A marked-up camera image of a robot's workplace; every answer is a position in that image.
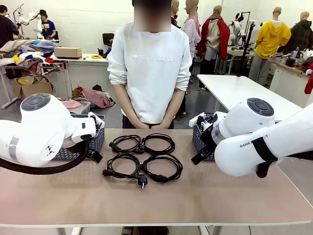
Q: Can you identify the red hanging cloth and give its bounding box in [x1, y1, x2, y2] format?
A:
[304, 68, 313, 95]

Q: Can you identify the black arm hose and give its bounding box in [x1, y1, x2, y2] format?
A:
[0, 141, 90, 176]
[251, 134, 313, 179]

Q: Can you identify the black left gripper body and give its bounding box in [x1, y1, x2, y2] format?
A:
[90, 121, 105, 145]

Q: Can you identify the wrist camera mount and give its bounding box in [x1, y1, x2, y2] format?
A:
[87, 111, 106, 130]
[189, 112, 215, 129]

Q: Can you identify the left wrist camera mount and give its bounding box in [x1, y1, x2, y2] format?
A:
[87, 111, 106, 130]

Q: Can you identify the white humanoid robot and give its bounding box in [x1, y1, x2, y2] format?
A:
[228, 11, 246, 46]

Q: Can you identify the open cardboard box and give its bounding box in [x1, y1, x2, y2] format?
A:
[13, 75, 56, 100]

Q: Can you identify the mannequin in red cape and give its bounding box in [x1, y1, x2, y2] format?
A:
[196, 4, 231, 75]

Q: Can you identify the mannequin in dark jacket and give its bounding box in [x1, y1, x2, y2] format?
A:
[284, 11, 313, 54]

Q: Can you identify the black usb cable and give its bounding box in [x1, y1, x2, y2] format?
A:
[142, 152, 184, 184]
[140, 133, 176, 155]

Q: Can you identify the black left arm hose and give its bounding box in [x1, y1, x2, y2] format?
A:
[0, 141, 90, 176]

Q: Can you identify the mannequin in yellow hoodie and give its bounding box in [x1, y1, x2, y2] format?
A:
[247, 6, 292, 86]

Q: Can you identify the black office chair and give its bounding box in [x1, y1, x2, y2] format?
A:
[102, 32, 115, 47]

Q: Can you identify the black tripod stand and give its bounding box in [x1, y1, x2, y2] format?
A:
[241, 11, 258, 77]

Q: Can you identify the person's right hand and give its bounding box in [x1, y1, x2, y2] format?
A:
[133, 120, 153, 130]

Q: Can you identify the person in blue shirt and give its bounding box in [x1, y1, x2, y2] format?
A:
[39, 9, 57, 40]

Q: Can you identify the black cable with Schuko plug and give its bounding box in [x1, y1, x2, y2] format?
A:
[102, 154, 149, 190]

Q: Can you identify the black power cable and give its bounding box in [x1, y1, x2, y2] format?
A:
[108, 134, 144, 155]

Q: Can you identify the long white table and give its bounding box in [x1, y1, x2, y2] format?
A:
[50, 52, 110, 98]

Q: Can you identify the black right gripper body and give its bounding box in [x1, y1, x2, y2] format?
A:
[199, 121, 217, 154]

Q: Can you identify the person in black top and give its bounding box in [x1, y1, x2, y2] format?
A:
[0, 4, 20, 49]

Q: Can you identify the mannequin in dark red top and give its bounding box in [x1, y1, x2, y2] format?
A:
[171, 0, 181, 28]

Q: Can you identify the light pink cloth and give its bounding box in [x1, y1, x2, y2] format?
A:
[62, 98, 83, 109]

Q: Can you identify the person's left forearm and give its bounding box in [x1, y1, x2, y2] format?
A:
[158, 87, 185, 128]

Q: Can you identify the flat cardboard box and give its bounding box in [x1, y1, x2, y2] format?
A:
[53, 47, 83, 60]

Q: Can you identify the mannequin in pink shirt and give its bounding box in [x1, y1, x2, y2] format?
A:
[180, 0, 202, 61]

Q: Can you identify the dark blue plastic basket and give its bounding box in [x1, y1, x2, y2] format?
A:
[50, 114, 106, 161]
[192, 114, 217, 162]

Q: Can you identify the red checkered cloth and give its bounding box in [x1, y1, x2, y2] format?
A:
[72, 85, 116, 109]

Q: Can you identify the person's right forearm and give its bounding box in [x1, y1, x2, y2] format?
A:
[113, 83, 141, 127]

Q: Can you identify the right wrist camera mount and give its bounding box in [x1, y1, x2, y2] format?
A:
[189, 112, 215, 129]

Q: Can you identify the person in white sweatshirt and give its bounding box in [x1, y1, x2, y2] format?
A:
[107, 0, 193, 130]

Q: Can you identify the clear plastic storage bin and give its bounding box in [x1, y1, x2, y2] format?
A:
[69, 100, 91, 115]

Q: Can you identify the black right arm hose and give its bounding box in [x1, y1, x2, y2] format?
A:
[251, 134, 313, 179]

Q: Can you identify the pile of colourful clothes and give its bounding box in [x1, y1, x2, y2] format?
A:
[0, 38, 61, 74]

